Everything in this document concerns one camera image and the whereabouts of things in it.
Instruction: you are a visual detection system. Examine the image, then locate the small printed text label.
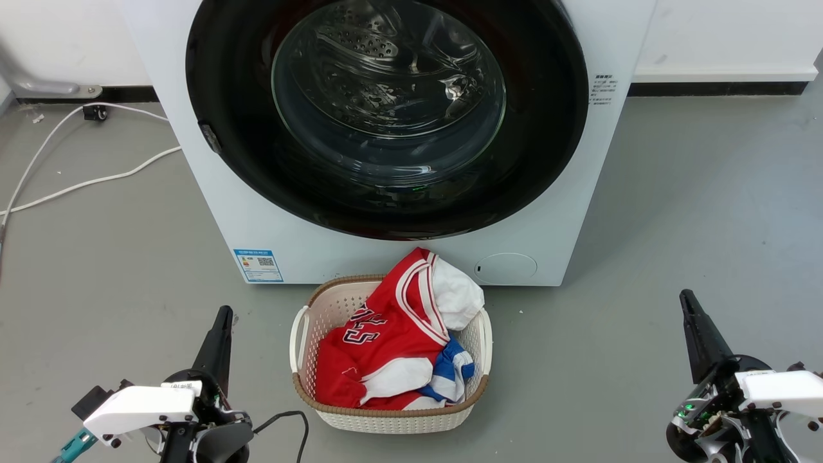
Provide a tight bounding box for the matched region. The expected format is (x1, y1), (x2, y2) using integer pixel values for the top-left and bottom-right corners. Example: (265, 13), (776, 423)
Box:
(589, 73), (619, 107)

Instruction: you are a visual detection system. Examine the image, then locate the cream plastic laundry basket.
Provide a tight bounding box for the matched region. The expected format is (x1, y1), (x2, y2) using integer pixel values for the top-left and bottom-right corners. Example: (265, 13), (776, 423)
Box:
(289, 275), (493, 434)

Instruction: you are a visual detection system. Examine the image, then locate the white power cable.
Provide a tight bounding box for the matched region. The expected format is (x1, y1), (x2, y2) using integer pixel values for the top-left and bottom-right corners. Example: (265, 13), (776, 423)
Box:
(0, 103), (170, 245)
(0, 147), (183, 215)

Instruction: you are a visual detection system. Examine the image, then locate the round white filter cover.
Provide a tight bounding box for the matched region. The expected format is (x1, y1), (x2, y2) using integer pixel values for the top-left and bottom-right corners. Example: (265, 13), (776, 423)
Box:
(475, 253), (538, 286)

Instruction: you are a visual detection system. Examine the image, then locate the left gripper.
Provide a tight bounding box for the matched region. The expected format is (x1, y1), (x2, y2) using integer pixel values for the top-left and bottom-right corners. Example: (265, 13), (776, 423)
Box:
(71, 305), (235, 448)

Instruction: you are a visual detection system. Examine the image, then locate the blue and white striped garment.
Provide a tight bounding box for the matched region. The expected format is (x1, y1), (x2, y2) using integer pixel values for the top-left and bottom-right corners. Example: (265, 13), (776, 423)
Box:
(418, 338), (476, 406)

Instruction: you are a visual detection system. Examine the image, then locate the red basketball jersey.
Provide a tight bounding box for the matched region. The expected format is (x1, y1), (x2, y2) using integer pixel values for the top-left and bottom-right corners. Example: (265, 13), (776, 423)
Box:
(314, 248), (451, 411)

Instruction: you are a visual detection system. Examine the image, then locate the round black glass washer door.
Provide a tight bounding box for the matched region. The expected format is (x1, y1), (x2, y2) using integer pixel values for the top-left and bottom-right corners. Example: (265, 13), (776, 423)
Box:
(185, 0), (590, 241)

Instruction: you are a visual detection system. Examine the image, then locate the teal cable connector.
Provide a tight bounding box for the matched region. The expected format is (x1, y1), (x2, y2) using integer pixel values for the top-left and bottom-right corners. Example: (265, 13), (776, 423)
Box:
(50, 429), (98, 463)

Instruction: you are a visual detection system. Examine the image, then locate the blue energy label sticker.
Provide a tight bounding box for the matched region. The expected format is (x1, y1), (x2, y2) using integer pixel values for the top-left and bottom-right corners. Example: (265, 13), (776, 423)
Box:
(233, 249), (284, 284)

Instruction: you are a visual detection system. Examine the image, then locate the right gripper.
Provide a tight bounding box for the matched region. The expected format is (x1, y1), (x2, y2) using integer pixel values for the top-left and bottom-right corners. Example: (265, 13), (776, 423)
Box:
(672, 289), (823, 433)

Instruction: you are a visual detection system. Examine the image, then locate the grey wall pipe bracket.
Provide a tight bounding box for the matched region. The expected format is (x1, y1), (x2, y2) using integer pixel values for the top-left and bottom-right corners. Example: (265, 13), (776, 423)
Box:
(13, 80), (104, 99)

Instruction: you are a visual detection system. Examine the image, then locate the white front-load washing machine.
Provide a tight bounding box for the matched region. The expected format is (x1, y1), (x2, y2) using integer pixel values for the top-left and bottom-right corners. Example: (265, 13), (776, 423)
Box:
(119, 0), (658, 287)

